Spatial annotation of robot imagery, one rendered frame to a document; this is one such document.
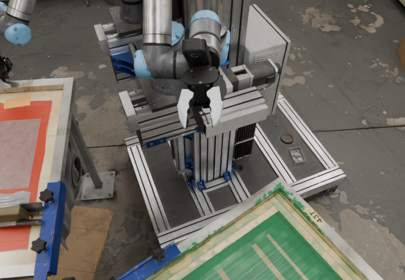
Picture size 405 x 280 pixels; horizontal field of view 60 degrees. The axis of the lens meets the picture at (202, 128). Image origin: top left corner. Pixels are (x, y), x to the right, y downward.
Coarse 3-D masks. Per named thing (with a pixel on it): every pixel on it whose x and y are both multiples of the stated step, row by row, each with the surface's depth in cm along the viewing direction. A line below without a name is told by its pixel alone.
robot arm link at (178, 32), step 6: (174, 24) 117; (180, 24) 116; (174, 30) 114; (180, 30) 114; (186, 30) 116; (174, 36) 112; (180, 36) 113; (186, 36) 114; (174, 42) 113; (180, 42) 114; (174, 48) 114; (180, 48) 114
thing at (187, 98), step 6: (186, 90) 69; (180, 96) 68; (186, 96) 67; (192, 96) 67; (180, 102) 67; (186, 102) 66; (192, 102) 68; (180, 108) 66; (186, 108) 65; (180, 114) 65; (186, 114) 64; (180, 120) 65; (186, 120) 64; (186, 126) 64
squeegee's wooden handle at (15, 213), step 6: (0, 210) 111; (6, 210) 111; (12, 210) 111; (18, 210) 111; (24, 210) 115; (0, 216) 111; (6, 216) 111; (12, 216) 112; (18, 216) 112; (24, 216) 114; (0, 222) 116
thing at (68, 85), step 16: (32, 80) 148; (48, 80) 148; (64, 80) 148; (64, 96) 143; (64, 112) 139; (64, 128) 135; (64, 144) 132; (64, 160) 131; (0, 272) 108; (16, 272) 108; (32, 272) 108
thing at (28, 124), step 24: (0, 120) 141; (24, 120) 141; (48, 120) 141; (0, 144) 135; (24, 144) 136; (0, 168) 130; (24, 168) 130; (0, 192) 125; (0, 240) 117; (24, 240) 117
